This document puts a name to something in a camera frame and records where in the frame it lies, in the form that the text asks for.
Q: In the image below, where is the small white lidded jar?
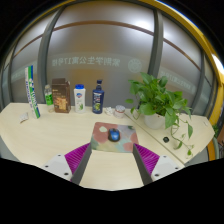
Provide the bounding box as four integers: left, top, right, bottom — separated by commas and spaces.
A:
113, 104, 127, 119

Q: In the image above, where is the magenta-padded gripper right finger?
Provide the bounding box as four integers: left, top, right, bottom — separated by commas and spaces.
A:
132, 143, 186, 186

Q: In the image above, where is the blue computer mouse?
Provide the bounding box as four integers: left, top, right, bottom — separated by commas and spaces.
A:
107, 128, 121, 143

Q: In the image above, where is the dark blue pump bottle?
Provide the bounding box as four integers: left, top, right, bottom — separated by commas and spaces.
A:
91, 79, 106, 115

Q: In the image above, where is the brown snack box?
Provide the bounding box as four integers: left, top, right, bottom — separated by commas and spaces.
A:
51, 77, 72, 114

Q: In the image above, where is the white green shuttlecock tube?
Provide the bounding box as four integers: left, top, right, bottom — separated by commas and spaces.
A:
24, 64, 42, 120

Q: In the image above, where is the potted green plant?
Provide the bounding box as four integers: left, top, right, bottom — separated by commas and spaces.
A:
125, 71, 196, 157

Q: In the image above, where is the floral print mouse pad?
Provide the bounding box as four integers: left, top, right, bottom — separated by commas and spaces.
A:
90, 121, 140, 154

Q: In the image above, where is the white body wash bottle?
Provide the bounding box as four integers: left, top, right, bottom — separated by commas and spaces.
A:
73, 83, 87, 115

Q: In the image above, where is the small white patterned packet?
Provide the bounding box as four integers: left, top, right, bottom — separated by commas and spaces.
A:
18, 112, 30, 124

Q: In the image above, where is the clear green-label drink bottle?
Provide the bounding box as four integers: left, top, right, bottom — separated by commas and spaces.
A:
43, 84, 55, 114

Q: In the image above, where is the crumpled white tissue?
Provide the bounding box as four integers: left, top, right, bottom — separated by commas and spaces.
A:
104, 106, 115, 117

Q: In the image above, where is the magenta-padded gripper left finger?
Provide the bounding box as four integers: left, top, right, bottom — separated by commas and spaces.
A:
41, 142, 93, 186

